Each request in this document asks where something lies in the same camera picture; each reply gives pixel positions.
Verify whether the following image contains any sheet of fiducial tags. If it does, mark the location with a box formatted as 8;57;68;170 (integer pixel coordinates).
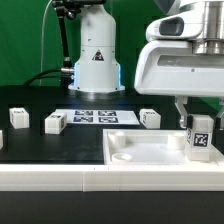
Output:
56;109;139;125

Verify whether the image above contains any white square tabletop part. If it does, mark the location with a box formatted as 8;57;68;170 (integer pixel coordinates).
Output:
103;129;224;166

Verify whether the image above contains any white block at left edge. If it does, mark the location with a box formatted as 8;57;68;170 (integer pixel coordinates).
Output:
0;130;3;150

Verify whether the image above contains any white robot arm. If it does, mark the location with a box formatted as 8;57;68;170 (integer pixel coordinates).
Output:
69;0;224;126

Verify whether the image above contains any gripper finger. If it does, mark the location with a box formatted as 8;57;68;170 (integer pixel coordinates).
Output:
215;98;224;130

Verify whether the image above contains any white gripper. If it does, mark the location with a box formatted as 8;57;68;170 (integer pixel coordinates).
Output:
134;14;224;128

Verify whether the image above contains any white U-shaped fence wall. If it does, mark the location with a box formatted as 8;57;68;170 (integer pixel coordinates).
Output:
0;164;224;192

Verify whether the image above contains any black cable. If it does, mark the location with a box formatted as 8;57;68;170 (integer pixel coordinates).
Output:
22;68;74;87

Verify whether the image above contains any grey cable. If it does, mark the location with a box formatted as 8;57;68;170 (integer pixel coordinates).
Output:
39;0;54;87

